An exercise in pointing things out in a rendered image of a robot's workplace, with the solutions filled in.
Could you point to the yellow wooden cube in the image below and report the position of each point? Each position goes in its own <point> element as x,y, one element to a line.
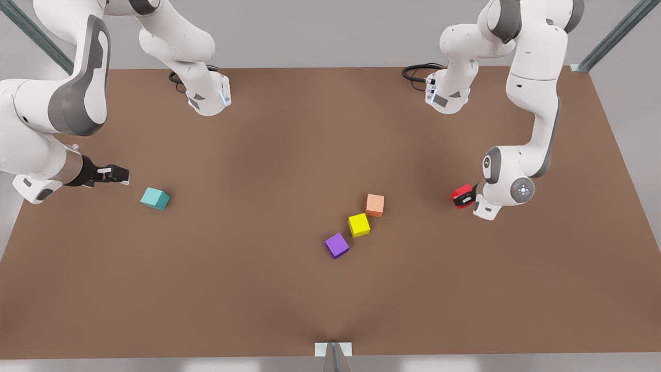
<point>359,225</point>

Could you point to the teal wooden cube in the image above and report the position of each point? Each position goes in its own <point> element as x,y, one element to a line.
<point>155,199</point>

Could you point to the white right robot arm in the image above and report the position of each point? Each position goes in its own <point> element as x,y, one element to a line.
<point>77,98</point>

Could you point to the purple wooden cube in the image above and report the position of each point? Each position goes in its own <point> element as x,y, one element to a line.
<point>336,245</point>

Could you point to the red wooden cube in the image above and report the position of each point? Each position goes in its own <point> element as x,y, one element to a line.
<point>460,192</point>

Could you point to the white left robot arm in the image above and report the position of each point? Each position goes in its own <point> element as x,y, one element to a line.
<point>532,77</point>

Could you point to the orange wooden cube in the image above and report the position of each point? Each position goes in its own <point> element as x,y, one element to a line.
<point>375,205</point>

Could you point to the silver frame post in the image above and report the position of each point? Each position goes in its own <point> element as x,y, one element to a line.
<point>36,36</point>
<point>612,36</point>
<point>334,356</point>

